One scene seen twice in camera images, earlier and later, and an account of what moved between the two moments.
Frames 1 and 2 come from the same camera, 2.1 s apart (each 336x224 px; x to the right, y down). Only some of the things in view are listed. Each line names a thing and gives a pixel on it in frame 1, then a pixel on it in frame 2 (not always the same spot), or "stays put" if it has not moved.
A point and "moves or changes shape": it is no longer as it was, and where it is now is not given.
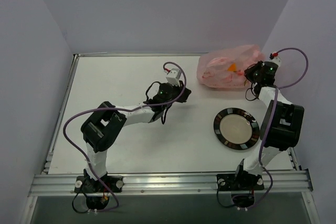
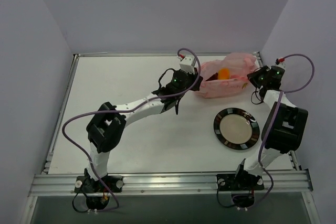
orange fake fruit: x=232 y=67 → x=224 y=74
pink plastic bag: x=225 y=68 moves or changes shape
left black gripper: x=182 y=95 → x=196 y=83
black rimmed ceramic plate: x=236 y=128 stays put
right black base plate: x=228 y=182 stays put
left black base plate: x=85 y=184 stays put
